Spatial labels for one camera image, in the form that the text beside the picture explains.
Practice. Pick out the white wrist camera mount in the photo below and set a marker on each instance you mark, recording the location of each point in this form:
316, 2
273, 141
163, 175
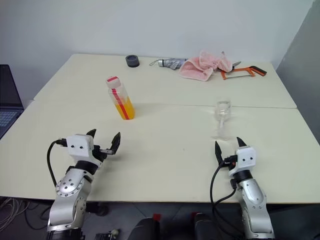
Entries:
80, 146
246, 157

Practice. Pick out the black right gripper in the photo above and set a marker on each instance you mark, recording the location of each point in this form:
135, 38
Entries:
228, 165

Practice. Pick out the clear wine glass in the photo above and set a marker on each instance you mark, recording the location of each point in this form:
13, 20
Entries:
222, 110

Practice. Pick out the dark grey round container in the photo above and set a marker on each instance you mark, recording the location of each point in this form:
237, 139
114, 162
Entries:
132, 61

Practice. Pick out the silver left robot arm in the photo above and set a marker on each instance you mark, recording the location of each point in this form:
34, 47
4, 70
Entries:
70, 187

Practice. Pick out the dark rounded shape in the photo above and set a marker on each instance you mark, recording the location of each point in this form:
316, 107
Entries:
145, 228
205, 227

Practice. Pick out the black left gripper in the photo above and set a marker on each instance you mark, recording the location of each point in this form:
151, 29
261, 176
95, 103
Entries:
98, 155

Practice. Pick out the orange juice plastic bottle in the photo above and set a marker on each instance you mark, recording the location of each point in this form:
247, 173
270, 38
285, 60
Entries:
123, 105

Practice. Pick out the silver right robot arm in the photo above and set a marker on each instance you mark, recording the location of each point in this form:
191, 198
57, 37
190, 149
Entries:
252, 197

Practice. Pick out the small black floor device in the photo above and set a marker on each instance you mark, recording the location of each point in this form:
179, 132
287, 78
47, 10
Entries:
107, 235

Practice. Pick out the orange hacksaw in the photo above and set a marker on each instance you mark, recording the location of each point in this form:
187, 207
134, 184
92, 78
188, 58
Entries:
250, 70

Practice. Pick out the dark laptop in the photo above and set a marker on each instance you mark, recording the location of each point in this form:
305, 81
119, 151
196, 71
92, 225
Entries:
8, 95

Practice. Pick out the grey metal shears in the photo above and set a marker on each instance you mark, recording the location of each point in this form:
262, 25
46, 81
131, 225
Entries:
236, 65

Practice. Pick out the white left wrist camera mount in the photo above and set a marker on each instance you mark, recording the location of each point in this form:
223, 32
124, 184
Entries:
80, 146

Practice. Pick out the folded grey umbrella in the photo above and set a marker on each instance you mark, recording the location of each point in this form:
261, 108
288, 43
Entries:
170, 63

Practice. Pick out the pink towel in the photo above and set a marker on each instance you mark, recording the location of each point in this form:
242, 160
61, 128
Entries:
200, 67

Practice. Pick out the grey partition panel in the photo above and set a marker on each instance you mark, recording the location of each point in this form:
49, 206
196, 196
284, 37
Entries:
302, 62

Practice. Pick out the red and white bottle cap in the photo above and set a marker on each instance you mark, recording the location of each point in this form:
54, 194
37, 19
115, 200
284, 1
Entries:
113, 81

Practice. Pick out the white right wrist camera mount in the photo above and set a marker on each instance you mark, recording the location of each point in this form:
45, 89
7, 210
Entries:
246, 157

